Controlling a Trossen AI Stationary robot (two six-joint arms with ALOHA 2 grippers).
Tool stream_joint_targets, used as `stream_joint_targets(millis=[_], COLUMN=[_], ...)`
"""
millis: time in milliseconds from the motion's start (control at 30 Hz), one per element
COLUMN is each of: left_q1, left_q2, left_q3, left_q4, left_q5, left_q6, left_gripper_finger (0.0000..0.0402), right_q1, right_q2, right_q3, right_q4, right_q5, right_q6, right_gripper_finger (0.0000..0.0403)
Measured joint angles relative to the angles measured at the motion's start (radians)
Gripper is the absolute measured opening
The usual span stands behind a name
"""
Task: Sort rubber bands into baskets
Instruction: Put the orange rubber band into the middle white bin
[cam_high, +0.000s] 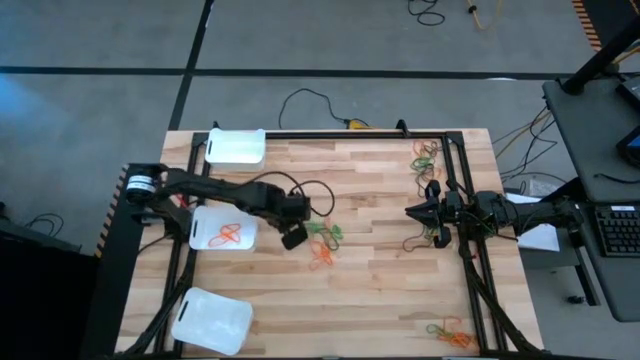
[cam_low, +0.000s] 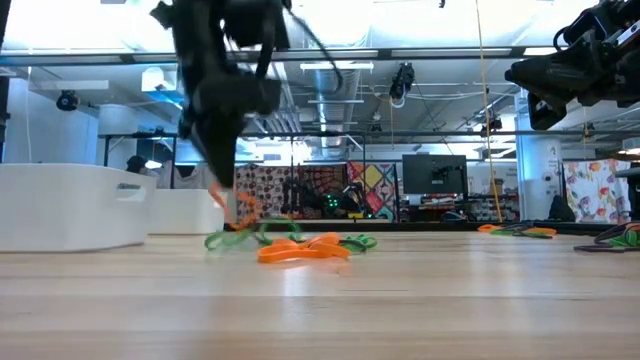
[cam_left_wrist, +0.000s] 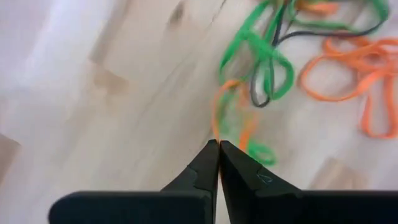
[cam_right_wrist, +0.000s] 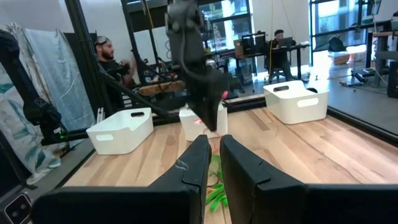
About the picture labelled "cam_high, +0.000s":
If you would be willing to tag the white plastic basket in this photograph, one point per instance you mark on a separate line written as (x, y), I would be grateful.
(250, 240)
(235, 147)
(212, 320)

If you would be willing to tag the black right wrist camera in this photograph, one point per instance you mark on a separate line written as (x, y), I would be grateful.
(456, 206)

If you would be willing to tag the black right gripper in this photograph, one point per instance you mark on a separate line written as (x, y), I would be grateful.
(436, 215)

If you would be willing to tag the black diagonal pole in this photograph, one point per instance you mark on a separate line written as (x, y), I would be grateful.
(600, 60)

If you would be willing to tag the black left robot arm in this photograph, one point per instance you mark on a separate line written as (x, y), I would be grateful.
(215, 190)

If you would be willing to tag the clear plastic bag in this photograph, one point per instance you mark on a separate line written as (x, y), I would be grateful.
(540, 187)

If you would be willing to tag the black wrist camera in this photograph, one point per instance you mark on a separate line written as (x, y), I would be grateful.
(456, 206)
(297, 207)

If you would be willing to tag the orange black striped platform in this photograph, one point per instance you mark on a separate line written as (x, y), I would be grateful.
(615, 12)

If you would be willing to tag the black flat device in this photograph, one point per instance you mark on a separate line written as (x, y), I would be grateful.
(630, 87)

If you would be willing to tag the black keyboard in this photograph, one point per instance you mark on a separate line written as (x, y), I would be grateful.
(620, 231)

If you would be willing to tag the black tablet blue screen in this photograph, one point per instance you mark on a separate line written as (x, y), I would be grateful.
(631, 147)

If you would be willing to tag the black aluminium rig frame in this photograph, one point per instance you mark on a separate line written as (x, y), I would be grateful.
(350, 134)

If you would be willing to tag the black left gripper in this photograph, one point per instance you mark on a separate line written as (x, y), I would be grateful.
(295, 237)

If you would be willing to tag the white paper sheet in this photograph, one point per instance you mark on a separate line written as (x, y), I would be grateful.
(542, 240)

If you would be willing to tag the green rubber band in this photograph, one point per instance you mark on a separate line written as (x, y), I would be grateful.
(422, 163)
(436, 330)
(315, 227)
(429, 231)
(336, 235)

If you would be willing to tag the yellow plug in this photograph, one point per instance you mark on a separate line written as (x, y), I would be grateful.
(357, 123)

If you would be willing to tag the black cabinet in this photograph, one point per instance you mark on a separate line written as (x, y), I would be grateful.
(45, 300)

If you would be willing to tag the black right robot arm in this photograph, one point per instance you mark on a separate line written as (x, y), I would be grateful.
(525, 212)

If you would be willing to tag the grey desk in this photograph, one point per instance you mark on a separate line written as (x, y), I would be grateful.
(590, 140)

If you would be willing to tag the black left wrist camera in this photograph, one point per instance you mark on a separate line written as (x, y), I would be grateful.
(297, 207)

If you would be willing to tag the small black floor object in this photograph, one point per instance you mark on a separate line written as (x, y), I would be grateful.
(576, 300)

